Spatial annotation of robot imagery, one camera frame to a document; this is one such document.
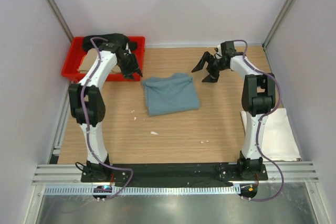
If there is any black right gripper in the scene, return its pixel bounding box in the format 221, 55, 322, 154
192, 52, 227, 83

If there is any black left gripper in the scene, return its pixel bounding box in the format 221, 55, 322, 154
118, 53, 143, 81

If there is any blue t-shirt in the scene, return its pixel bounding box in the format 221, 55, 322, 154
141, 73, 200, 116

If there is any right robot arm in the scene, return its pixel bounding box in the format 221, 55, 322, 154
192, 40, 277, 180

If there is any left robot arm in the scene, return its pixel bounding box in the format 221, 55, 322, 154
68, 37, 142, 182

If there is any black t-shirt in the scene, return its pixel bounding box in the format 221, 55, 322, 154
82, 33, 138, 52

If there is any beige folded t-shirt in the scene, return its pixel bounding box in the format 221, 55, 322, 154
78, 48, 121, 74

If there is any red plastic bin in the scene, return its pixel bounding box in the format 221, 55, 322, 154
61, 36, 145, 82

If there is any white folded t-shirt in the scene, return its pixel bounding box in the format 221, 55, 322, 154
240, 108, 301, 161

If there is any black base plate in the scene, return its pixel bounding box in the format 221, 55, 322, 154
81, 163, 268, 186

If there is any slotted cable duct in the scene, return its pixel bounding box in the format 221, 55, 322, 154
44, 184, 240, 196

